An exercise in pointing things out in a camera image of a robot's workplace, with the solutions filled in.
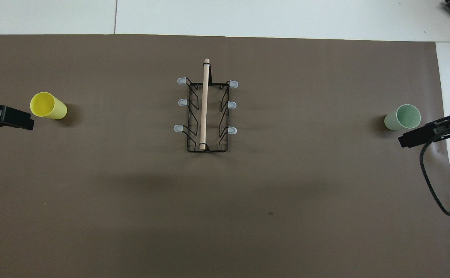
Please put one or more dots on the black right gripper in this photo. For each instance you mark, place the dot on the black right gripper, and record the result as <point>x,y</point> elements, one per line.
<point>447,125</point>

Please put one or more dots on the pale green plastic cup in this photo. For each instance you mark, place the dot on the pale green plastic cup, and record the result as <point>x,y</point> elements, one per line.
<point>400,119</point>

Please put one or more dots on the yellow plastic cup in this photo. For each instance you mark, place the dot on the yellow plastic cup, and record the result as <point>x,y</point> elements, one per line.
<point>51,108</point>

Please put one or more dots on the brown table mat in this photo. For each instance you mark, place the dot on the brown table mat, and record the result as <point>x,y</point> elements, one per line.
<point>132,193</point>

